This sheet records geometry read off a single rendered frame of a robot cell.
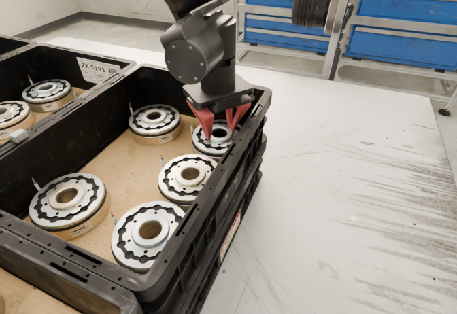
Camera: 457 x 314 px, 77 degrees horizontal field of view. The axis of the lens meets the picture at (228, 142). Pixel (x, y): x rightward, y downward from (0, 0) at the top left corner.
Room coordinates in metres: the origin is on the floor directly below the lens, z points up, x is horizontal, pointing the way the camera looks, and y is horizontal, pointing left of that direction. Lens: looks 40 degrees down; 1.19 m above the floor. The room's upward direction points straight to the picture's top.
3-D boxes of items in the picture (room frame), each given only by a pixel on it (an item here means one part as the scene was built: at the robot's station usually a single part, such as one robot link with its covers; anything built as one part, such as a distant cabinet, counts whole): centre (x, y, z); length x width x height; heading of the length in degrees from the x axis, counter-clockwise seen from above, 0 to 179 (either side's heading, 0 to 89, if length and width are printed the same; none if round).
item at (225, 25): (0.41, 0.02, 1.04); 0.07 x 0.06 x 0.07; 159
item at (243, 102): (0.42, 0.01, 0.91); 0.07 x 0.07 x 0.09; 30
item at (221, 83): (0.42, 0.02, 0.98); 0.10 x 0.07 x 0.07; 120
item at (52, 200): (0.27, 0.24, 0.86); 0.05 x 0.05 x 0.01
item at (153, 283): (0.35, 0.13, 0.92); 0.40 x 0.30 x 0.02; 157
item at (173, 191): (0.31, 0.06, 0.86); 0.10 x 0.10 x 0.01
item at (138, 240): (0.21, 0.10, 0.86); 0.05 x 0.05 x 0.01
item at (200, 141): (0.42, 0.02, 0.86); 0.10 x 0.10 x 0.01
